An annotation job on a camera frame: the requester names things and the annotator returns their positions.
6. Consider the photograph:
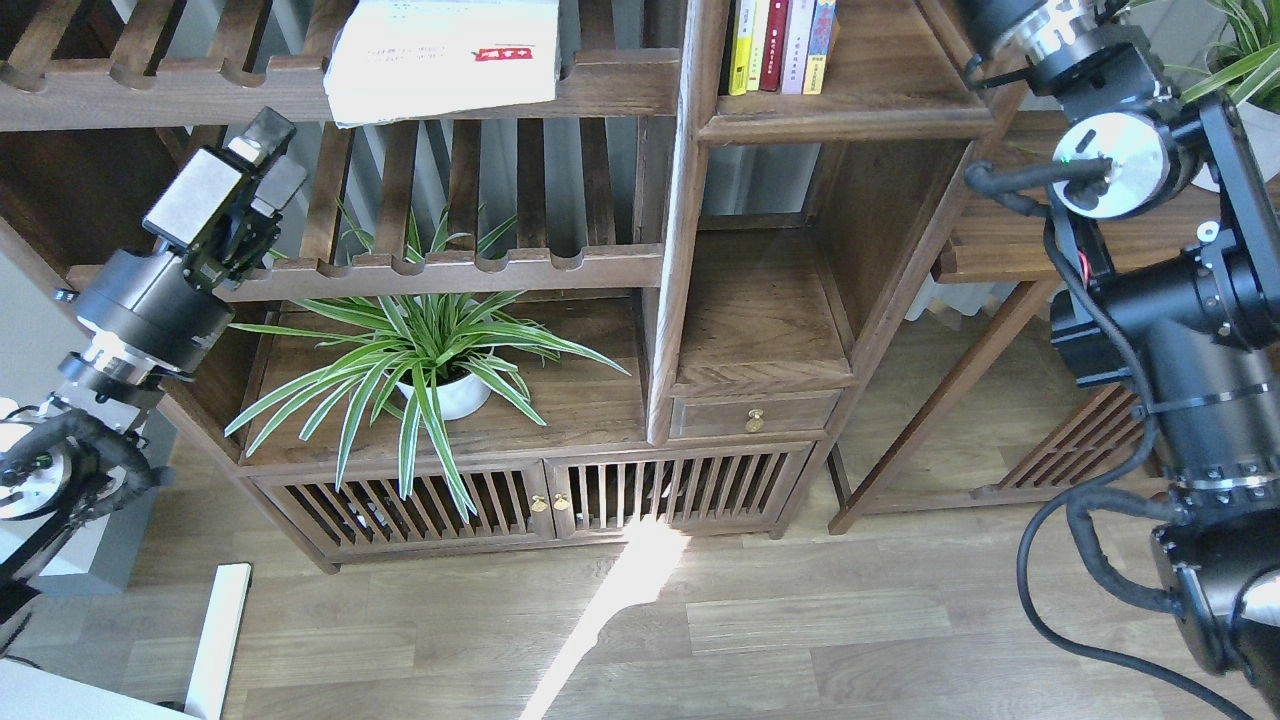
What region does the white book red label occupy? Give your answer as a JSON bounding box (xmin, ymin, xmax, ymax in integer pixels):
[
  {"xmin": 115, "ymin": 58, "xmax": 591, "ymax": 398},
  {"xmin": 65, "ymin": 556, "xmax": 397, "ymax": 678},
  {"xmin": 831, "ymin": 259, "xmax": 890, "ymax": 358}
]
[{"xmin": 323, "ymin": 1, "xmax": 561, "ymax": 128}]

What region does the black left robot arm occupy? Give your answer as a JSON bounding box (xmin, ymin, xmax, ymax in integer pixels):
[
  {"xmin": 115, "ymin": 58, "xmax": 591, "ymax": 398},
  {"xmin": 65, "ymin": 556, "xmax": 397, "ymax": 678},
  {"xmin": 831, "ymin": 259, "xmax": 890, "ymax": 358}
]
[{"xmin": 3, "ymin": 108, "xmax": 306, "ymax": 642}]

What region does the dark red book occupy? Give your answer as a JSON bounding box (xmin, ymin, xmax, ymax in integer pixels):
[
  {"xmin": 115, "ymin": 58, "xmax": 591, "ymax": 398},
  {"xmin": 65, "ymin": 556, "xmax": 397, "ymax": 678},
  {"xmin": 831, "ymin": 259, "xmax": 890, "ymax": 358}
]
[{"xmin": 758, "ymin": 1, "xmax": 790, "ymax": 92}]

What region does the cream yellow book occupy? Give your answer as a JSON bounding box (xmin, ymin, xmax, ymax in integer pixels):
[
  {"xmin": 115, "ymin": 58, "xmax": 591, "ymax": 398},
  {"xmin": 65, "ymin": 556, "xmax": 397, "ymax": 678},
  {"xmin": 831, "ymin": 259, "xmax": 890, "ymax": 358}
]
[{"xmin": 746, "ymin": 0, "xmax": 771, "ymax": 92}]

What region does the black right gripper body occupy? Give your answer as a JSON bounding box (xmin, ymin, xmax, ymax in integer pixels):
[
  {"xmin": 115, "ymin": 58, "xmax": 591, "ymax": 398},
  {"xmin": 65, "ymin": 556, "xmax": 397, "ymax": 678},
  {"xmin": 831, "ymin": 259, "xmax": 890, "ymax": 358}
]
[{"xmin": 957, "ymin": 1, "xmax": 1108, "ymax": 86}]

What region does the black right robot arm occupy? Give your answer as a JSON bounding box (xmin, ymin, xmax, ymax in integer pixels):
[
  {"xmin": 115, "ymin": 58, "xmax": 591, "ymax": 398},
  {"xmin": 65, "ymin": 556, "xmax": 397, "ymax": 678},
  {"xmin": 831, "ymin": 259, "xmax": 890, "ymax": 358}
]
[{"xmin": 960, "ymin": 1, "xmax": 1279, "ymax": 719}]

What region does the wooden side table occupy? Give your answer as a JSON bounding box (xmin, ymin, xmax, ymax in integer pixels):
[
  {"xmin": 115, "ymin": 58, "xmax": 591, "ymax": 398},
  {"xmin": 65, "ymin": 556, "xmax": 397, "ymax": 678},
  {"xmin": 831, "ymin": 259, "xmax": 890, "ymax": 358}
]
[{"xmin": 828, "ymin": 108, "xmax": 1280, "ymax": 533}]

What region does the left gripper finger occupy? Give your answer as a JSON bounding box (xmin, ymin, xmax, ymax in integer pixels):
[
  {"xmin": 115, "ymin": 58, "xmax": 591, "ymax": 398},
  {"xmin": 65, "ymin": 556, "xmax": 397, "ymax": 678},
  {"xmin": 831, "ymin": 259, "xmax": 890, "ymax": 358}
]
[{"xmin": 228, "ymin": 108, "xmax": 296, "ymax": 167}]

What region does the dark wooden bookshelf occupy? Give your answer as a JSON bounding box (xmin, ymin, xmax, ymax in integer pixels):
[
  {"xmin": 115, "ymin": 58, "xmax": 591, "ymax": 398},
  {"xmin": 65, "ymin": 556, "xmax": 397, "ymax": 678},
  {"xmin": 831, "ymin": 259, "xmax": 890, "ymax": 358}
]
[{"xmin": 3, "ymin": 1, "xmax": 1018, "ymax": 571}]

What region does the potted plant white pot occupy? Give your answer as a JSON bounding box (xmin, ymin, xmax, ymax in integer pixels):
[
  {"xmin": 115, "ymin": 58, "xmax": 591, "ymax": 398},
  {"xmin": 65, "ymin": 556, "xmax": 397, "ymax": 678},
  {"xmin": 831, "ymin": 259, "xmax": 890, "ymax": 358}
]
[{"xmin": 1135, "ymin": 1, "xmax": 1279, "ymax": 182}]

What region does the pale pink book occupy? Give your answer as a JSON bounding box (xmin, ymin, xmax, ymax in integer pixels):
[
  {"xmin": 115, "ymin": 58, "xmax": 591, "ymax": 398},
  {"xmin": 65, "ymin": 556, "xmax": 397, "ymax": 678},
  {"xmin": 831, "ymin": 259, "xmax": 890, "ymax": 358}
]
[{"xmin": 780, "ymin": 0, "xmax": 817, "ymax": 95}]

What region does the red cover book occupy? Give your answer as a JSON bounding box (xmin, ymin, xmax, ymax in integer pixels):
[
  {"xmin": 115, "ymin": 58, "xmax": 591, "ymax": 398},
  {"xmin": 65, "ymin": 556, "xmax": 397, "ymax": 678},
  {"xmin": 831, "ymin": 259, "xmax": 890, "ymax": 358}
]
[{"xmin": 801, "ymin": 0, "xmax": 838, "ymax": 95}]

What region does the spider plant white pot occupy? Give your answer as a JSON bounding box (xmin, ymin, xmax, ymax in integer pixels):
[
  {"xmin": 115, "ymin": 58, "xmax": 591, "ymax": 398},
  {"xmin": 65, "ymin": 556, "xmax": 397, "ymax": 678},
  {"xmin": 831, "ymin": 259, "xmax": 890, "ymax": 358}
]
[{"xmin": 221, "ymin": 199, "xmax": 628, "ymax": 521}]

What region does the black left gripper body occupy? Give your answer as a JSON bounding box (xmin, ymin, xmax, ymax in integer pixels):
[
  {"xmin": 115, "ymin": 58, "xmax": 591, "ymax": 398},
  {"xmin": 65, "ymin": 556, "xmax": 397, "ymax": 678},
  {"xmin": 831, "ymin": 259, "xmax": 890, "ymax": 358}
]
[{"xmin": 59, "ymin": 149, "xmax": 306, "ymax": 379}]

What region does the white table leg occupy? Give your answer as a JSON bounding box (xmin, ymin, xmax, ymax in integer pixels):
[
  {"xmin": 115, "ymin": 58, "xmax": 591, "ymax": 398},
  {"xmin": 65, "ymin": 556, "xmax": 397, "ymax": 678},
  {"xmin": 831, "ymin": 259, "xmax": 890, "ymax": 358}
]
[{"xmin": 183, "ymin": 562, "xmax": 252, "ymax": 719}]

